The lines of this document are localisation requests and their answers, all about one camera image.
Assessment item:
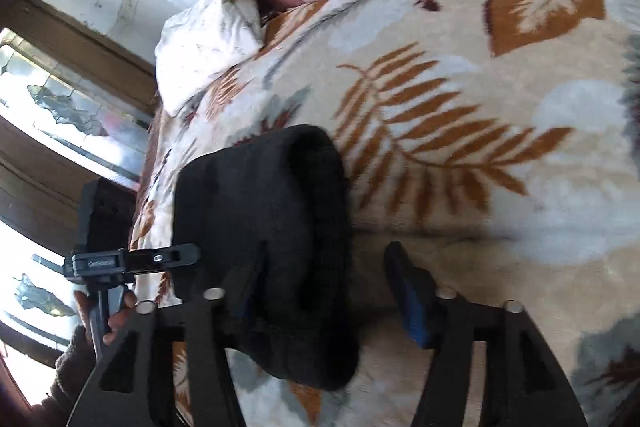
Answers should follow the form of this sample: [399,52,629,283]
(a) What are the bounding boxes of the black pants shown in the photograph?
[171,124,360,390]

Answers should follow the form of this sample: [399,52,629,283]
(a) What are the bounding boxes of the dark knitted sleeve forearm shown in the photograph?
[29,326,96,427]

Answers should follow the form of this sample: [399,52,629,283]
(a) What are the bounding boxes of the person's left hand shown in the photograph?
[74,289,137,346]

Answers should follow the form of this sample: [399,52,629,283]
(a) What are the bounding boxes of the white pillow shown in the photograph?
[155,0,264,117]

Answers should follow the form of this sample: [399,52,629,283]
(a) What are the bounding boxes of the cream leaf-pattern fleece blanket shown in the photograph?
[134,0,639,426]

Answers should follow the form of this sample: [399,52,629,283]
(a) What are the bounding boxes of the wooden window frame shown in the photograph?
[0,0,162,368]

